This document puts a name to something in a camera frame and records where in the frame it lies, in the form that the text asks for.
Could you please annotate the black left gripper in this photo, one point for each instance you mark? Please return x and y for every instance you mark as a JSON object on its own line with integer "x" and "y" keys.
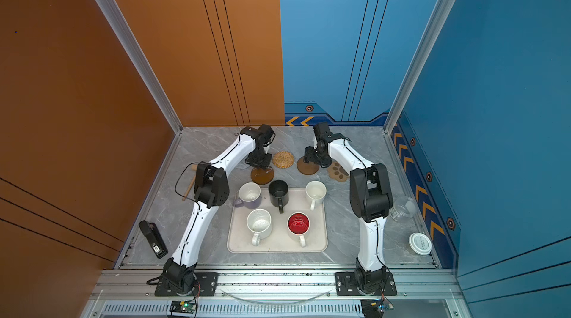
{"x": 268, "y": 163}

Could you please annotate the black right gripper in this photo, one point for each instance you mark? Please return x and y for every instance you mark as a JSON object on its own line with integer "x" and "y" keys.
{"x": 308, "y": 156}

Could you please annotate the cream white mug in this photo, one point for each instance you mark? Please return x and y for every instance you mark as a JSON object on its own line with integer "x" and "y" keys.
{"x": 316, "y": 192}

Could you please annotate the lavender mug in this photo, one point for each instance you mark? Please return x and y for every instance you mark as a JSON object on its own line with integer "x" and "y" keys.
{"x": 249, "y": 196}

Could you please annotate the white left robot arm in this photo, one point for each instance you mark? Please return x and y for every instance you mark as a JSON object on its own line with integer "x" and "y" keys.
{"x": 211, "y": 191}

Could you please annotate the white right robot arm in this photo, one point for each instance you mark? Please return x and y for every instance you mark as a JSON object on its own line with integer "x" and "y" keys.
{"x": 370, "y": 198}

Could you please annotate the round brown wooden coaster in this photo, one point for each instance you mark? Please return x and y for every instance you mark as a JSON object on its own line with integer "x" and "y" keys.
{"x": 307, "y": 168}

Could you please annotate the glossy dark brown coaster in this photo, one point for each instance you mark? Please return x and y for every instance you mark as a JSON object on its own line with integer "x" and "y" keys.
{"x": 262, "y": 176}

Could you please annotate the cork paw print coaster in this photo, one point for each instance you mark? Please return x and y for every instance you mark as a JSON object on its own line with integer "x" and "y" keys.
{"x": 337, "y": 172}

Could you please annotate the round woven rattan coaster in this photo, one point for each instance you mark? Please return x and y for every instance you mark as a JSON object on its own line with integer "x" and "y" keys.
{"x": 283, "y": 159}

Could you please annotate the black mug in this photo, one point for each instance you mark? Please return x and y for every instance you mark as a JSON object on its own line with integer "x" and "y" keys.
{"x": 278, "y": 191}

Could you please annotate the white ribbed mug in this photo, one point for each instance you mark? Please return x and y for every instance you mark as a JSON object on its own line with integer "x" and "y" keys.
{"x": 259, "y": 222}

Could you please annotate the red interior white mug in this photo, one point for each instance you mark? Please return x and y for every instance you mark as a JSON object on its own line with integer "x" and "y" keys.
{"x": 298, "y": 225}

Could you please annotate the beige serving tray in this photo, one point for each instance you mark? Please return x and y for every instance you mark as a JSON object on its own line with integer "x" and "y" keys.
{"x": 279, "y": 241}

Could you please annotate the clear glass cup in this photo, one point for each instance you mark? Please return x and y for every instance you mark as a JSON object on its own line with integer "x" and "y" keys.
{"x": 404, "y": 209}

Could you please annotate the black stapler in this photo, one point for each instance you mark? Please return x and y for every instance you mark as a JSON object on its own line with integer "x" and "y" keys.
{"x": 151, "y": 232}

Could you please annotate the white lidded jar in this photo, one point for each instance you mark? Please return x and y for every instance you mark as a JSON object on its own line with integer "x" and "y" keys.
{"x": 420, "y": 244}

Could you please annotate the circuit board right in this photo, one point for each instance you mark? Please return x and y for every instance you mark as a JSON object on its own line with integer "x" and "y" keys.
{"x": 375, "y": 308}

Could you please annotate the green circuit board left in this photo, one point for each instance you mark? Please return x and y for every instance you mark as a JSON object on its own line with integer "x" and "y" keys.
{"x": 182, "y": 309}

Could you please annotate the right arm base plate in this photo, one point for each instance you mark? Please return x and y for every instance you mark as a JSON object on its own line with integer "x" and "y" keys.
{"x": 347, "y": 285}

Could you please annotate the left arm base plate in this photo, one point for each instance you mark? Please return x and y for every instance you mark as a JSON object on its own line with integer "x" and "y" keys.
{"x": 202, "y": 284}

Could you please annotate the aluminium corner post left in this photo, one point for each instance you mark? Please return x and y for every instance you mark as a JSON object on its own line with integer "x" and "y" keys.
{"x": 128, "y": 41}

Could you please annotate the aluminium corner post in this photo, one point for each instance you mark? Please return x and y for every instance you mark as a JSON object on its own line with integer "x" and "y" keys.
{"x": 435, "y": 24}
{"x": 128, "y": 41}

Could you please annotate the aluminium front rail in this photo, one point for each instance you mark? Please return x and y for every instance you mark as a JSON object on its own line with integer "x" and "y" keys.
{"x": 277, "y": 292}

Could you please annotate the aluminium corner post right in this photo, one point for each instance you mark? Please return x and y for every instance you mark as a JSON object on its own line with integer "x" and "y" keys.
{"x": 435, "y": 24}

